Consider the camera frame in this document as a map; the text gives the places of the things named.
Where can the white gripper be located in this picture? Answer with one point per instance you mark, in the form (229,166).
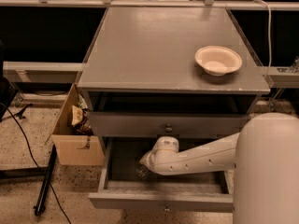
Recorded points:
(149,159)

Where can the clear plastic water bottle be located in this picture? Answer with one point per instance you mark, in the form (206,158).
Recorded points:
(142,172)

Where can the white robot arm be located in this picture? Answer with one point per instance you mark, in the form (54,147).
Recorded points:
(264,157)

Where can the round brass drawer knob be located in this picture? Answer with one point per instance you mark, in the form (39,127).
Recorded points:
(168,128)

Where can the closed grey upper drawer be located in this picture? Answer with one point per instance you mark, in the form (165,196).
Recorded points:
(199,126)

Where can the open grey middle drawer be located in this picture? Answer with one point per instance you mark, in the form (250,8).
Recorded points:
(119,188)

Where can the grey wooden drawer cabinet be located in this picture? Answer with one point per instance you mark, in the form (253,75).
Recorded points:
(142,61)

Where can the brown cardboard box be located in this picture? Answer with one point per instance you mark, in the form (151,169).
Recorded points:
(72,148)

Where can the snack bag in box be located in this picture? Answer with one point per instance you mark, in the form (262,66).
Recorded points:
(80,122)

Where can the white paper bowl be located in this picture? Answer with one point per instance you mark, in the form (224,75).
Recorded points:
(217,60)

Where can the black metal floor bar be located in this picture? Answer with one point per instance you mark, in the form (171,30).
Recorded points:
(40,204)

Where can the grey metal rail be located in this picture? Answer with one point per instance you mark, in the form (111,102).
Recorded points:
(35,72)

